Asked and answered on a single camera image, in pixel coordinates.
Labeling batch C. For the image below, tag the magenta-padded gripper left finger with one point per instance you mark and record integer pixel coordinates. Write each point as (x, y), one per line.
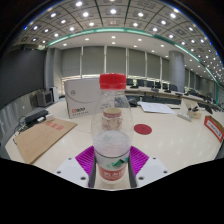
(71, 168)

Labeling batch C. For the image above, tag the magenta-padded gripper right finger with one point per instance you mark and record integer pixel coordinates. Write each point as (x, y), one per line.
(151, 168)

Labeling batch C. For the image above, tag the clear red-capped water bottle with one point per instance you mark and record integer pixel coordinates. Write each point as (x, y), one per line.
(112, 146)

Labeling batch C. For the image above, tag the flat round red coaster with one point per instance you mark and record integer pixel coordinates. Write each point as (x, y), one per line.
(143, 129)

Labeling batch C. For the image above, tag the white paper sheets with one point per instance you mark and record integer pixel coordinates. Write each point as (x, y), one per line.
(156, 107)

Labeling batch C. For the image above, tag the black power adapter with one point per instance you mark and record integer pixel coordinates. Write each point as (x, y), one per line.
(36, 115)

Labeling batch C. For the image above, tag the black desk device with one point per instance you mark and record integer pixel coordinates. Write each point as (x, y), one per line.
(132, 101)

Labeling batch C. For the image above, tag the small open white box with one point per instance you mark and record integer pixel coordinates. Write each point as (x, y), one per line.
(191, 108)

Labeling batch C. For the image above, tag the white cardboard box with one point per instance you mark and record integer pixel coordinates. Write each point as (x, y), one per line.
(80, 96)

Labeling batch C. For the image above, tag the open red-white cardboard box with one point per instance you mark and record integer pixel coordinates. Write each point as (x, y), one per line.
(213, 128)

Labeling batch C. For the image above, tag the long curved conference desk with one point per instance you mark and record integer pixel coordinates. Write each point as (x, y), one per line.
(166, 95)

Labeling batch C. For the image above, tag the grey box monitor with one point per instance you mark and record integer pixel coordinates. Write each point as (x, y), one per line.
(44, 98)

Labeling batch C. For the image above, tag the row of black chairs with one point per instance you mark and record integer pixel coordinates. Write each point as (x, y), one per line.
(150, 84)

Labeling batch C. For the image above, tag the ceiling lights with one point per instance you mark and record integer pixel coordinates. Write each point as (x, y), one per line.
(113, 11)

